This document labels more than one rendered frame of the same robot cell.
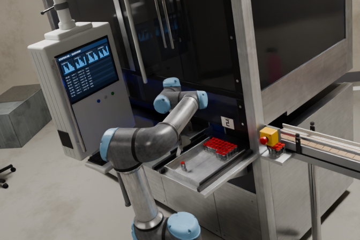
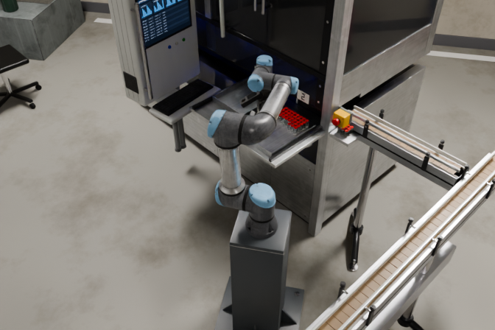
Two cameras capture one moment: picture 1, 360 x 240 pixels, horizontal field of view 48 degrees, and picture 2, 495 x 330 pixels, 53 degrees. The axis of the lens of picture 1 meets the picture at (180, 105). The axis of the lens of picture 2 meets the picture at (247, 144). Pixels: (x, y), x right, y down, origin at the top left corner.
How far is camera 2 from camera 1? 68 cm
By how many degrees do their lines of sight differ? 17
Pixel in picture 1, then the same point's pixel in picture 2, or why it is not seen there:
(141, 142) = (247, 130)
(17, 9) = not seen: outside the picture
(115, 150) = (223, 132)
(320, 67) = (401, 52)
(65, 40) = not seen: outside the picture
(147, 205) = (236, 176)
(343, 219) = (384, 191)
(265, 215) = (320, 184)
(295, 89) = (373, 74)
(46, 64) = (125, 5)
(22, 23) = not seen: outside the picture
